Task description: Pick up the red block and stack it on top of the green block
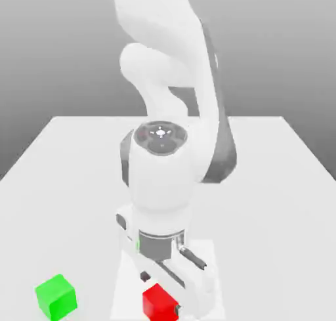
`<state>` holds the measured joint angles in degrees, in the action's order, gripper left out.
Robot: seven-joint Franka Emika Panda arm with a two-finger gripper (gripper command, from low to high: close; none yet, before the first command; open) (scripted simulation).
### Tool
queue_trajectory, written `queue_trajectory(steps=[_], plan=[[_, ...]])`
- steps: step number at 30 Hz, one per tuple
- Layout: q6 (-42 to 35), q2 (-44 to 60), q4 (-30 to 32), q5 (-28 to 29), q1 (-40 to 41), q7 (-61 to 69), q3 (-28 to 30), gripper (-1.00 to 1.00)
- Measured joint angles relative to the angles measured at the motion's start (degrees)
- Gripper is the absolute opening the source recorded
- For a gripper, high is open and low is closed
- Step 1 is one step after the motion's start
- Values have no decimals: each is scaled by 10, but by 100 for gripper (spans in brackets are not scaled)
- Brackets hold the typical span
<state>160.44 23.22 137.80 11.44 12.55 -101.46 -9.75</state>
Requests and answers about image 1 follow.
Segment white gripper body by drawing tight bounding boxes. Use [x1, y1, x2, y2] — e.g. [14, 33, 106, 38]
[130, 250, 218, 305]

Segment small red cube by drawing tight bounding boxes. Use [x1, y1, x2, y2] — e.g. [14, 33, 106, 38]
[142, 282, 180, 321]

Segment small green cube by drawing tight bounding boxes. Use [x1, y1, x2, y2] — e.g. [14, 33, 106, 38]
[34, 273, 79, 321]

